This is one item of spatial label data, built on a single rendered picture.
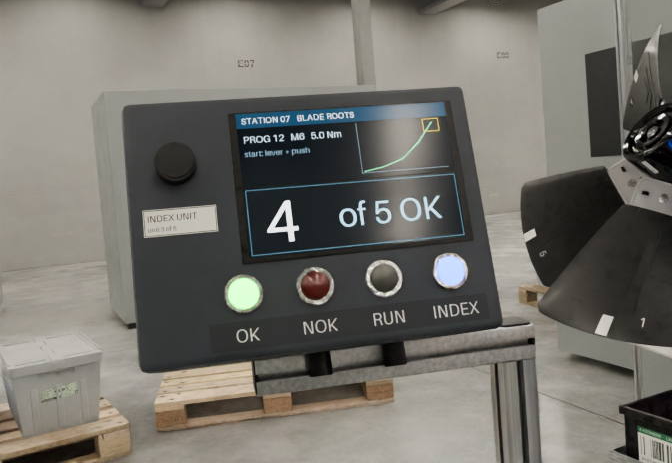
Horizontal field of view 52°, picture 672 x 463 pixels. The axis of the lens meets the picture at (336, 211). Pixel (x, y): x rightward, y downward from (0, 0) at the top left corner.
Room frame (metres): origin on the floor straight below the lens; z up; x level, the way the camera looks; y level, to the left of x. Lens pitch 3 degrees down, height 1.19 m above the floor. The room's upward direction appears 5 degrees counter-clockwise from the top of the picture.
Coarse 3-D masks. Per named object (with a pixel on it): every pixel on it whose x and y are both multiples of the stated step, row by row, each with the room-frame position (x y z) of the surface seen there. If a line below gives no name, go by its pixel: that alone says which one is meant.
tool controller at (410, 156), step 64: (128, 128) 0.49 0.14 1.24; (192, 128) 0.50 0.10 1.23; (256, 128) 0.50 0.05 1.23; (320, 128) 0.51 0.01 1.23; (384, 128) 0.52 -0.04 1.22; (448, 128) 0.53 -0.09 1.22; (128, 192) 0.48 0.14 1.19; (192, 192) 0.49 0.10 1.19; (320, 192) 0.50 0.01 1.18; (384, 192) 0.51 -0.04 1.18; (448, 192) 0.52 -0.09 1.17; (192, 256) 0.47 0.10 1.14; (320, 256) 0.49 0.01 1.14; (384, 256) 0.50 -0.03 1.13; (192, 320) 0.46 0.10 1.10; (256, 320) 0.47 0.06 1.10; (320, 320) 0.48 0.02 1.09; (384, 320) 0.48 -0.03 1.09; (448, 320) 0.49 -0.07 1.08
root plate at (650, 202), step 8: (640, 184) 1.12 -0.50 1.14; (648, 184) 1.12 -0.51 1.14; (656, 184) 1.11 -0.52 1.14; (664, 184) 1.11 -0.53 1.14; (640, 192) 1.11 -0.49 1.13; (656, 192) 1.10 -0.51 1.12; (664, 192) 1.10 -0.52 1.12; (632, 200) 1.10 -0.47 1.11; (640, 200) 1.10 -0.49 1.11; (648, 200) 1.10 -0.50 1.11; (656, 200) 1.10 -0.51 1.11; (648, 208) 1.09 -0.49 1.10; (656, 208) 1.09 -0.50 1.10; (664, 208) 1.08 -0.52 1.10
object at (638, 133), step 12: (660, 108) 1.14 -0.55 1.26; (648, 120) 1.16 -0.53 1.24; (660, 120) 1.13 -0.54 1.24; (636, 132) 1.17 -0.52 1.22; (660, 132) 1.10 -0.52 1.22; (624, 144) 1.17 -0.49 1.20; (636, 144) 1.14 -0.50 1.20; (648, 144) 1.11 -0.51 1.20; (660, 144) 1.07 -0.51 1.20; (624, 156) 1.15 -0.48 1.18; (636, 156) 1.11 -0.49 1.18; (648, 156) 1.09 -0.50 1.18; (660, 156) 1.08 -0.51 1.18; (636, 168) 1.14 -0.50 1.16; (648, 168) 1.11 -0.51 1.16; (660, 168) 1.10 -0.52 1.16; (660, 180) 1.12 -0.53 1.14
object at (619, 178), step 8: (624, 160) 1.21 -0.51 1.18; (608, 168) 1.24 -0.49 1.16; (616, 168) 1.22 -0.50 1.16; (632, 168) 1.20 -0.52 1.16; (616, 176) 1.22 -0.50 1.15; (624, 176) 1.21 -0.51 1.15; (632, 176) 1.20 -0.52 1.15; (640, 176) 1.19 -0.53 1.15; (616, 184) 1.23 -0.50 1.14; (624, 184) 1.21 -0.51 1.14; (624, 192) 1.22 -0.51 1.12; (632, 192) 1.20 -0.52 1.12; (624, 200) 1.22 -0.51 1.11
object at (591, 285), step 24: (624, 216) 1.09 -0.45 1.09; (648, 216) 1.08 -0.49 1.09; (600, 240) 1.08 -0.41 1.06; (624, 240) 1.06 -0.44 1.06; (648, 240) 1.05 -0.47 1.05; (576, 264) 1.08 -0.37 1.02; (600, 264) 1.06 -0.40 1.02; (624, 264) 1.04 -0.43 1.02; (648, 264) 1.03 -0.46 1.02; (552, 288) 1.08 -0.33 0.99; (576, 288) 1.05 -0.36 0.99; (600, 288) 1.03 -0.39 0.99; (624, 288) 1.01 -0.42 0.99; (648, 288) 1.00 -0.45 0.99; (552, 312) 1.06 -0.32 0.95; (576, 312) 1.03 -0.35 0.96; (600, 312) 1.01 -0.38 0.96; (624, 312) 0.99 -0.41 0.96; (648, 312) 0.98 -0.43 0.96; (624, 336) 0.97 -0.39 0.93; (648, 336) 0.95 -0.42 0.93
